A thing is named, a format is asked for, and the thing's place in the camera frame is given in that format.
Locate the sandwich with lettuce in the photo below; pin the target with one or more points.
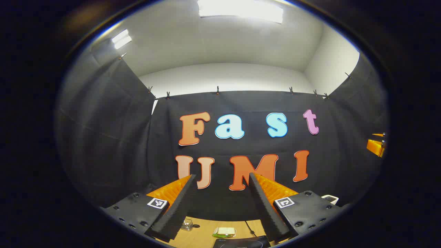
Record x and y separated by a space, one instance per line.
224 231

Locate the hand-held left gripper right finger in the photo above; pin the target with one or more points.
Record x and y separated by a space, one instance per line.
267 213

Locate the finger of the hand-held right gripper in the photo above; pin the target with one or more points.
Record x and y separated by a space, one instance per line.
380 135
375 146

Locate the large ceiling light panel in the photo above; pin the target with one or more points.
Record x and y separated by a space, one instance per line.
241 10

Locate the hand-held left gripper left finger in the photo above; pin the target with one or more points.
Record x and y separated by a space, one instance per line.
175 213

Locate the small ceiling light panel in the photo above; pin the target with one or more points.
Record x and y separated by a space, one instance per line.
121 39

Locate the white toaster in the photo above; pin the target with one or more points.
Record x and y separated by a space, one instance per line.
330 198

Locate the black induction cooktop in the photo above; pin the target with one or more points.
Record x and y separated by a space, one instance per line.
241 243

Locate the row of backdrop clips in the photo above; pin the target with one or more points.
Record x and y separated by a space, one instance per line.
217 91

